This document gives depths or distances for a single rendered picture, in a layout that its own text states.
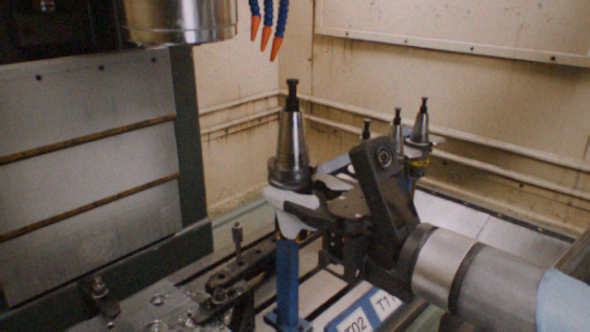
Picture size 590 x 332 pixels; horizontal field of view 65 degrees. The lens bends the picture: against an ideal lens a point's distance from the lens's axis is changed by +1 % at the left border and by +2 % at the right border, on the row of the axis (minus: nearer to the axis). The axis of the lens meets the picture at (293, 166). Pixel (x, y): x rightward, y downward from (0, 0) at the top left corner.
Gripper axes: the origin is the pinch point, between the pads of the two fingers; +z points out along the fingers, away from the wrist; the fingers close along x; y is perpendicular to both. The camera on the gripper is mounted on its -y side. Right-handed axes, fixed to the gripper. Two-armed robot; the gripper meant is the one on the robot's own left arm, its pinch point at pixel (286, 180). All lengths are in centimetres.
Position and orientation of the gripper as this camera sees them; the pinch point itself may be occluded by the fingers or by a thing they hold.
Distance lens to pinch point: 58.7
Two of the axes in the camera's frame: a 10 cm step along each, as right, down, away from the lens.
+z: -7.3, -2.9, 6.2
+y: -0.1, 9.1, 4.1
